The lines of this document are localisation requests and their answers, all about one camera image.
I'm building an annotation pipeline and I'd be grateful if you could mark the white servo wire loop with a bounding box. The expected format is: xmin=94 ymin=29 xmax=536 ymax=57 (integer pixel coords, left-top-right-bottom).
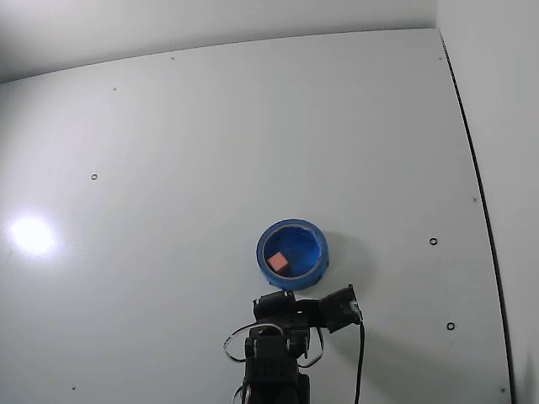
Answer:
xmin=299 ymin=327 xmax=326 ymax=370
xmin=222 ymin=321 xmax=259 ymax=364

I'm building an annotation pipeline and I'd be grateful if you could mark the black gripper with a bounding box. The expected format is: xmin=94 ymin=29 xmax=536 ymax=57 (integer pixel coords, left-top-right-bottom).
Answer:
xmin=252 ymin=289 xmax=321 ymax=343

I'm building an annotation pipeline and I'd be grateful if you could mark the orange cube block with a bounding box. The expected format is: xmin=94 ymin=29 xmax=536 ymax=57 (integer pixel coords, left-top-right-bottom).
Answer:
xmin=267 ymin=252 xmax=289 ymax=273

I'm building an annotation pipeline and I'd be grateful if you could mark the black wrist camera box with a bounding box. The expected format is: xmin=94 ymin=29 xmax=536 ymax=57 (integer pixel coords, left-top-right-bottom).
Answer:
xmin=318 ymin=284 xmax=363 ymax=335

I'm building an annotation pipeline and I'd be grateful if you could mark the blue tape roll bin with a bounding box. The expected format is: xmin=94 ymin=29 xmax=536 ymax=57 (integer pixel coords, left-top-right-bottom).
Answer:
xmin=255 ymin=218 xmax=330 ymax=292

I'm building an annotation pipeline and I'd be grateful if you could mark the black camera cable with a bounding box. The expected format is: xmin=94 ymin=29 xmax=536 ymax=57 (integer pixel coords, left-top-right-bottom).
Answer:
xmin=353 ymin=313 xmax=367 ymax=404

